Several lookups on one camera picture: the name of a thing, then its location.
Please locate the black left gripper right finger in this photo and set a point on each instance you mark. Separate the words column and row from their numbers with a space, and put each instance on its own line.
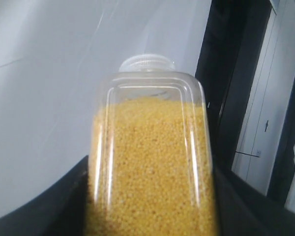
column 245, row 212

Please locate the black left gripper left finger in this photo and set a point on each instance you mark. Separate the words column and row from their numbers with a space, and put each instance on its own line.
column 58, row 211

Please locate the yellow millet bottle white cap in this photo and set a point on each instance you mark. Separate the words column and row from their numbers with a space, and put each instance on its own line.
column 150, row 168

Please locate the white door panel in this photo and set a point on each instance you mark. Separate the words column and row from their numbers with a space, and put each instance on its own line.
column 268, row 100

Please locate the white backdrop curtain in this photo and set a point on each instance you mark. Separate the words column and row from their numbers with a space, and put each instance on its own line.
column 54, row 54

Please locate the dark door frame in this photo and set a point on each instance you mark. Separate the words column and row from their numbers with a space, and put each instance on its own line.
column 226, row 67

